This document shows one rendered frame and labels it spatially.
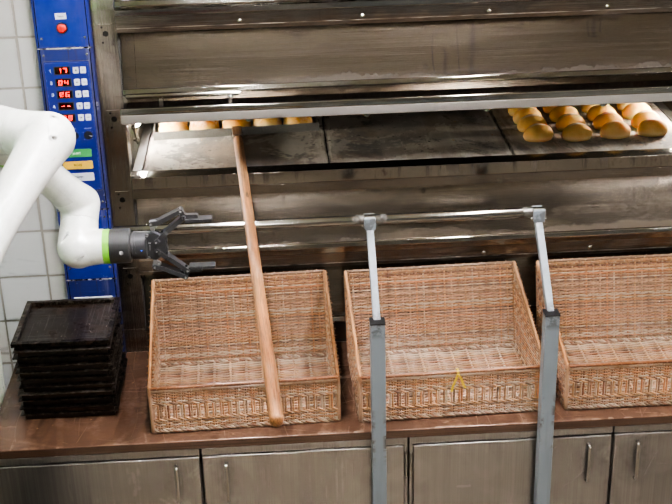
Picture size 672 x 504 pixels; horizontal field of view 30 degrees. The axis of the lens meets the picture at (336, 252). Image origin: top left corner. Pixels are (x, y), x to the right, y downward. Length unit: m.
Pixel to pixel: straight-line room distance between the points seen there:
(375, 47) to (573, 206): 0.82
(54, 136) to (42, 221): 1.04
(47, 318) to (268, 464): 0.80
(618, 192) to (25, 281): 1.89
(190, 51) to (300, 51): 0.32
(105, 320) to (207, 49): 0.86
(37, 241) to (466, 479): 1.50
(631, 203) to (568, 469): 0.87
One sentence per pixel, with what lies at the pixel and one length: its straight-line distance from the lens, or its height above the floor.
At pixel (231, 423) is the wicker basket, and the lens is 3.69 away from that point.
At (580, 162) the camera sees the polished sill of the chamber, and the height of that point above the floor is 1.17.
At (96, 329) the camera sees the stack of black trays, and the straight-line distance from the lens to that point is 3.76.
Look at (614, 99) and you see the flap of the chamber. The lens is 3.78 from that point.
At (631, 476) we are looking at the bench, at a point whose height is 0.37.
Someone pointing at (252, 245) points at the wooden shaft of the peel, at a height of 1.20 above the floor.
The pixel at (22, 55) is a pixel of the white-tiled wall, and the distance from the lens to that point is 3.81.
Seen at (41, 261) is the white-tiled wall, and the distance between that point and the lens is 4.03.
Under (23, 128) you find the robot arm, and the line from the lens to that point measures 2.99.
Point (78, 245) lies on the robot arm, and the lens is 3.33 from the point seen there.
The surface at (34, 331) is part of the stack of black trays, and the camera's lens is 3.80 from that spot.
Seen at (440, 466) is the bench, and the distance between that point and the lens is 3.74.
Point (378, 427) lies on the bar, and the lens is 3.58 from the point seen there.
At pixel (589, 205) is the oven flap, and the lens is 4.04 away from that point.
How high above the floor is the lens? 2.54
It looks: 24 degrees down
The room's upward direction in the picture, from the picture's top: 2 degrees counter-clockwise
